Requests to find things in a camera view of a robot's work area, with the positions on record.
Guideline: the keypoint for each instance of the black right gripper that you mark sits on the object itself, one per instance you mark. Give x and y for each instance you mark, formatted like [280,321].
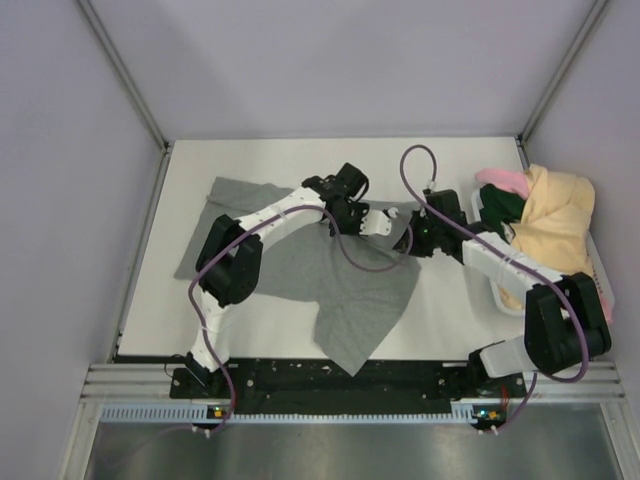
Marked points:
[415,221]

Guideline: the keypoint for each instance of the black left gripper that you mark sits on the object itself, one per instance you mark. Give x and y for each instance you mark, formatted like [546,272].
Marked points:
[360,210]

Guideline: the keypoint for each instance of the grey t shirt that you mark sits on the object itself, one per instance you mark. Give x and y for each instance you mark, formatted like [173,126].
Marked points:
[361,287]

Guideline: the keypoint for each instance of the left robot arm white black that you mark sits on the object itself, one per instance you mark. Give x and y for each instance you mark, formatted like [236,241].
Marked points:
[228,266]

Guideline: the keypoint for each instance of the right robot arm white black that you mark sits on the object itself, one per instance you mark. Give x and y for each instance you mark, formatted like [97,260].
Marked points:
[564,323]

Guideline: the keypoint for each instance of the white laundry basket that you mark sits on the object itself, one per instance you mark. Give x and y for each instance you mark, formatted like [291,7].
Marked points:
[599,275]

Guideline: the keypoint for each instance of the dark green t shirt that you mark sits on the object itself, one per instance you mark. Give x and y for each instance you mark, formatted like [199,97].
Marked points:
[501,210]

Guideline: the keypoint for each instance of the pink t shirt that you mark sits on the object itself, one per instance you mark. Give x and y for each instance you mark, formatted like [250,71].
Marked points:
[513,182]

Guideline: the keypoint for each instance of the yellow t shirt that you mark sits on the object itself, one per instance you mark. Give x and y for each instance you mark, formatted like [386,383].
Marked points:
[555,221]

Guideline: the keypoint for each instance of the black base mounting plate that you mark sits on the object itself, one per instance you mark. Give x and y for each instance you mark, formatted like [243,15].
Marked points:
[321,387]

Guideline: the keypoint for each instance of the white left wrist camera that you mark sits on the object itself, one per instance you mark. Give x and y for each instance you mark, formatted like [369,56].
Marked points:
[378,222]

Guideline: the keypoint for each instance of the grey slotted cable duct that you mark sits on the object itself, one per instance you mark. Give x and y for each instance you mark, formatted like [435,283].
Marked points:
[202,414]

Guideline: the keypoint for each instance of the left aluminium corner post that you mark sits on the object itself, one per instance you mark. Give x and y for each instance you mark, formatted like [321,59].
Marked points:
[121,72]

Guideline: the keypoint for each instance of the aluminium corner post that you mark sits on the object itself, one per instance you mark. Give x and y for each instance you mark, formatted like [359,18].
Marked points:
[587,29]
[121,72]

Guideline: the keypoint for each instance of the right aluminium corner post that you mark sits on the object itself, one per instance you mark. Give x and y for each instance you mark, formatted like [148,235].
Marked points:
[587,29]

